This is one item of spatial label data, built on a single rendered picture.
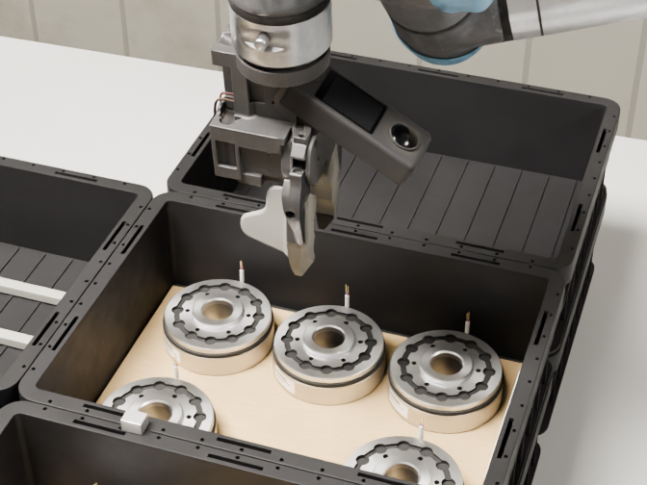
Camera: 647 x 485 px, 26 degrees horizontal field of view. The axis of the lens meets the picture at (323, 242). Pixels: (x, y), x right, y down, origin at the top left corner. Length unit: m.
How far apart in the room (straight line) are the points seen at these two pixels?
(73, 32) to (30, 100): 1.24
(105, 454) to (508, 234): 0.54
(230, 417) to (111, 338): 0.13
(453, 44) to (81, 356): 0.43
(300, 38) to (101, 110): 0.93
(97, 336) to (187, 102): 0.71
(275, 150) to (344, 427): 0.30
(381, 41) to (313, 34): 1.91
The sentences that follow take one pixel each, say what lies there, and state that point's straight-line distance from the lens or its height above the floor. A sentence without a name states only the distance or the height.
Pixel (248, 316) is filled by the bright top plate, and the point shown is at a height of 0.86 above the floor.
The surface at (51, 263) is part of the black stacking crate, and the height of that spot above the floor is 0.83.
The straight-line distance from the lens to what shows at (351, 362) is 1.27.
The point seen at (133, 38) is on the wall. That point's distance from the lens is 3.12.
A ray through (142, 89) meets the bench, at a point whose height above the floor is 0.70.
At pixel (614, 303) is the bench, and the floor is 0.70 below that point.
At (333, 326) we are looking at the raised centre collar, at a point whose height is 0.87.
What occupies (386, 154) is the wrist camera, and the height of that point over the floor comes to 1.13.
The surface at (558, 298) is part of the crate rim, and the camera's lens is 1.24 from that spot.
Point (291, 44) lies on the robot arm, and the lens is 1.01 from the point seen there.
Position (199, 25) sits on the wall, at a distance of 3.04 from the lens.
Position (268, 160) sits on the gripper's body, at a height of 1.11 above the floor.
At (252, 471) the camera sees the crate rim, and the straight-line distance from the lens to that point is 1.08.
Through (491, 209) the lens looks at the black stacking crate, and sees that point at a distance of 1.51.
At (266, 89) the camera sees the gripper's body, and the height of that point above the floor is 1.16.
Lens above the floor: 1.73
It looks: 38 degrees down
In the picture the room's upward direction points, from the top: straight up
